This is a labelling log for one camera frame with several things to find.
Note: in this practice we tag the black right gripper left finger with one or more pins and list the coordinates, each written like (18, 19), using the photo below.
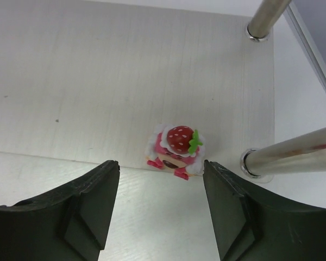
(70, 222)

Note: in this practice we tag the light wooden two-tier shelf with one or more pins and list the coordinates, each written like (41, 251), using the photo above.
(89, 81)

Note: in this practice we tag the white strawberry cake slice toy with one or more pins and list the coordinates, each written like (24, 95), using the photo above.
(179, 149)

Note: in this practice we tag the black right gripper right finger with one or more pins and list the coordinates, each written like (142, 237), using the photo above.
(252, 223)

